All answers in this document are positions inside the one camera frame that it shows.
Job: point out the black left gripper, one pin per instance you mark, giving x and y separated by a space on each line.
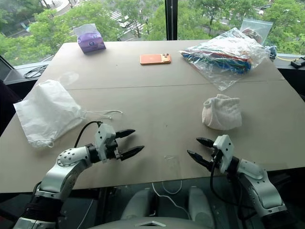
114 150

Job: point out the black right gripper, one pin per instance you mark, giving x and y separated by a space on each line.
215 162

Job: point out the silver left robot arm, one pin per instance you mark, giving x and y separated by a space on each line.
64 171

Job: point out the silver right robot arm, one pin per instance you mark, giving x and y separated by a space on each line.
259 183

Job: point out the white rolled towel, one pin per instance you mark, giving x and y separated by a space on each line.
222 112

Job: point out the clear bag of coloured cloths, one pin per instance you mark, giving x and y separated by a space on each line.
224 53

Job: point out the clear zip bag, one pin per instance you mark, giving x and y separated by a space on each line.
259 29

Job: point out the grey rounded robot leg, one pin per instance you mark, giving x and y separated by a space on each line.
200 202
139 202

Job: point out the grey robot torso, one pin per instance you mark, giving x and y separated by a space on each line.
152 224

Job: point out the orange smartphone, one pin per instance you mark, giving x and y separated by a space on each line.
153 59

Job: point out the purple tissue pack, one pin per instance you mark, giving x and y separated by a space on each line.
91 43

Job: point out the black device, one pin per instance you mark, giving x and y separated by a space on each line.
299 62

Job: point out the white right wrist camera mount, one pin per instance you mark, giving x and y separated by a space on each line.
225 149

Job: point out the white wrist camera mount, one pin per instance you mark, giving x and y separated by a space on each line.
225 149
103 136

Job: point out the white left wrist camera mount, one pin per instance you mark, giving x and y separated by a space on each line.
103 136

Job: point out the dark window frame post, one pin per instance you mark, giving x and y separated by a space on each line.
171 19

